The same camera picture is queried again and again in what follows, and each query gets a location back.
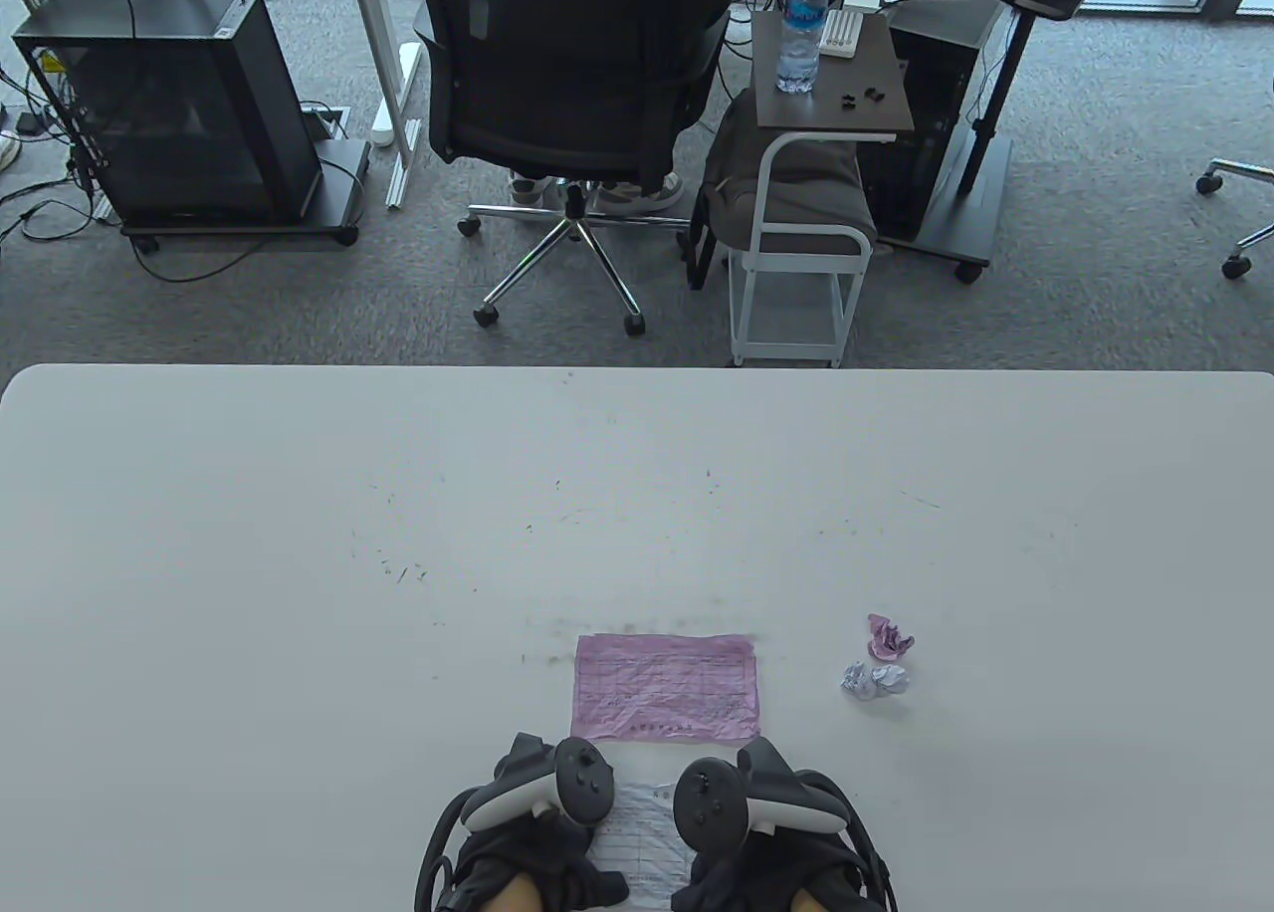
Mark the person's left hand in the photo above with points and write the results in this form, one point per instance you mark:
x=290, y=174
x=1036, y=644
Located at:
x=567, y=862

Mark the person's right hand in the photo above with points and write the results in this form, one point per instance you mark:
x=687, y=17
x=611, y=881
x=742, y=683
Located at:
x=756, y=872

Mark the white paper invoice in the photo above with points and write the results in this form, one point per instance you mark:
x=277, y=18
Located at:
x=642, y=842
x=874, y=681

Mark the black and white controller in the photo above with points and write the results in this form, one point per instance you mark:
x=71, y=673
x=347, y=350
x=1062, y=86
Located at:
x=712, y=802
x=582, y=783

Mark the person's left forearm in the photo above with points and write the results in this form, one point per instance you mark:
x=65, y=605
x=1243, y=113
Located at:
x=518, y=894

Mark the grey bag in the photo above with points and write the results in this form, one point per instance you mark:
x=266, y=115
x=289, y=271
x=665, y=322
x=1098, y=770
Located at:
x=806, y=205

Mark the black wheeled platform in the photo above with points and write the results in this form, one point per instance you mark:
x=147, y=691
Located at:
x=338, y=185

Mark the black computer tower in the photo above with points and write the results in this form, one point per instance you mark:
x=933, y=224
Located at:
x=936, y=175

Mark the floor socket box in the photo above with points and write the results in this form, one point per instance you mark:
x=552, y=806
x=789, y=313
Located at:
x=323, y=123

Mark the black mesh office chair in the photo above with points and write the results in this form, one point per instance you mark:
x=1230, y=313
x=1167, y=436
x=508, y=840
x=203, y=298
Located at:
x=1239, y=255
x=567, y=66

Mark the black standing desk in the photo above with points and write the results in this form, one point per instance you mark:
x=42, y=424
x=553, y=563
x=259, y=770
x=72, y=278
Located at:
x=995, y=106

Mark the white desk leg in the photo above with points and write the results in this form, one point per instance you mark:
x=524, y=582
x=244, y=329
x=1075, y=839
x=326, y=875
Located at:
x=383, y=56

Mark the clear plastic water bottle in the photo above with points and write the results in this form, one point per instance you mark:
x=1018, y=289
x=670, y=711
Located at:
x=801, y=31

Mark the white ribbed box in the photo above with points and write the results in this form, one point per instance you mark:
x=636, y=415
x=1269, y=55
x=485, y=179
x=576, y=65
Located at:
x=843, y=34

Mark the black computer case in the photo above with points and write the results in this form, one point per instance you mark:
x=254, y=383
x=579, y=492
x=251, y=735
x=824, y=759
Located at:
x=179, y=106

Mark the brown side table white frame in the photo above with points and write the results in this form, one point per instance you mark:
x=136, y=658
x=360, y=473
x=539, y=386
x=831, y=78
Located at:
x=836, y=120

